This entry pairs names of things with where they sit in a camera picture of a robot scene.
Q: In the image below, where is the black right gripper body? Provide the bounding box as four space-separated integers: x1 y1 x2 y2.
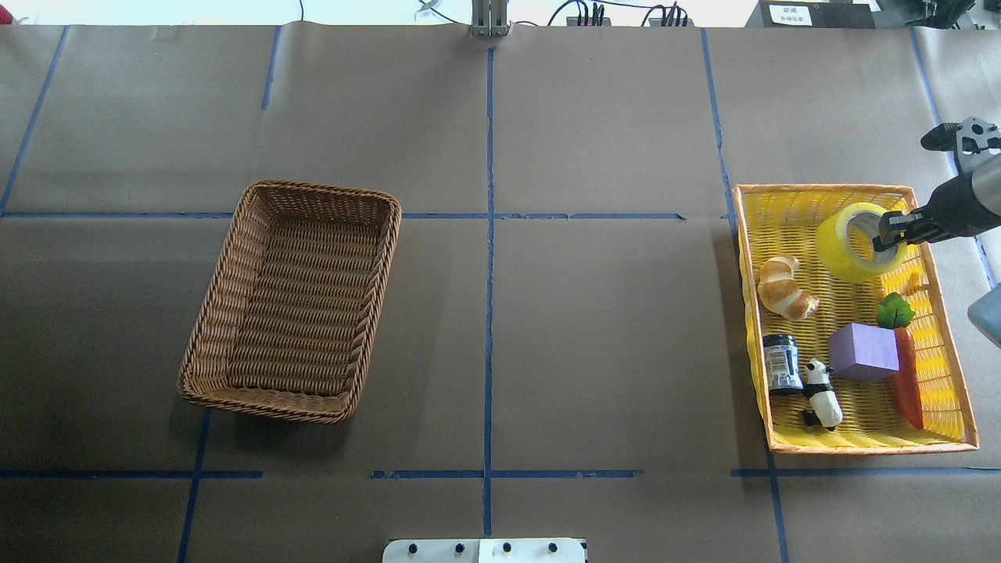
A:
907 176 983 243

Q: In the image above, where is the yellow tape roll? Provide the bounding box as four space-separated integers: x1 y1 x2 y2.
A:
815 203 906 284

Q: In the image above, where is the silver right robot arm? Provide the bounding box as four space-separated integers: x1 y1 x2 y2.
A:
872 152 1000 253

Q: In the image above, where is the yellow wicker basket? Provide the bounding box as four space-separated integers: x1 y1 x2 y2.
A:
730 183 980 455

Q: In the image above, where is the brown wicker basket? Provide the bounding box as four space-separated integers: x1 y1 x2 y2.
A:
178 179 403 425

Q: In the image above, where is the toy carrot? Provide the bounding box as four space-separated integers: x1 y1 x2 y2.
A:
876 292 924 430

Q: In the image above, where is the purple foam block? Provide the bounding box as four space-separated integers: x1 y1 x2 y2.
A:
828 323 900 382

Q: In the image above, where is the toy croissant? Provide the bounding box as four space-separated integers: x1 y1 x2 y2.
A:
757 253 821 321

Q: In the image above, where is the small dark can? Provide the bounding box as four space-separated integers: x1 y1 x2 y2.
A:
762 334 804 396

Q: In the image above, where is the toy panda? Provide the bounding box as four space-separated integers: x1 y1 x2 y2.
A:
802 357 844 432

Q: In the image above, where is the black power box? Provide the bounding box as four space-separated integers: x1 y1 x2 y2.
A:
744 1 876 29

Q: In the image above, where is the black power strip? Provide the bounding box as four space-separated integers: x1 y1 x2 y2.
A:
554 1 696 28

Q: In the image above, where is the aluminium frame post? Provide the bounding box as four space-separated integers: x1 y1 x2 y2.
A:
469 0 511 38

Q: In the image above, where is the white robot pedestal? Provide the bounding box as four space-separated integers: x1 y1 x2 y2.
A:
382 537 589 562

